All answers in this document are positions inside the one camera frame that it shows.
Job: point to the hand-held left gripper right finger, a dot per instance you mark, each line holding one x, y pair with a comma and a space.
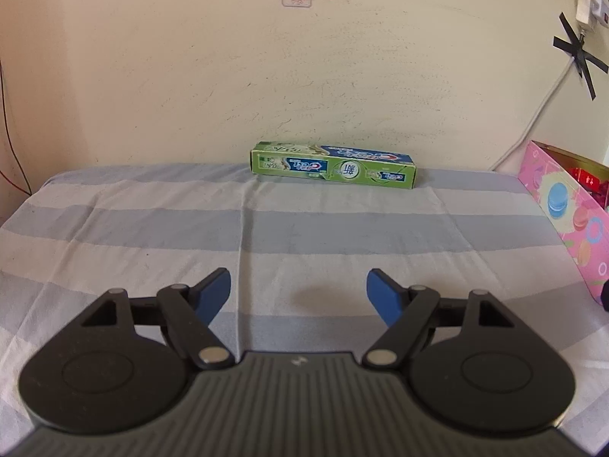
383, 297

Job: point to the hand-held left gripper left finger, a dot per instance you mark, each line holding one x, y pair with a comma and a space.
214, 295

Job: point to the green toothpaste box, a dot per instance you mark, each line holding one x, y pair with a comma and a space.
333, 169

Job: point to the pink biscuit tin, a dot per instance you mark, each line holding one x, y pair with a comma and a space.
561, 209

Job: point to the red box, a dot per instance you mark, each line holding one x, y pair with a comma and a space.
590, 178

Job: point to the maroon triangular pouch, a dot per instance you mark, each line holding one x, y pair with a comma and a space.
603, 198

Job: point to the striped bed sheet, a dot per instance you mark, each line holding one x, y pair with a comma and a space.
309, 247

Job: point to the black tape cross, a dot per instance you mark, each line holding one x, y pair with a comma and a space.
581, 52

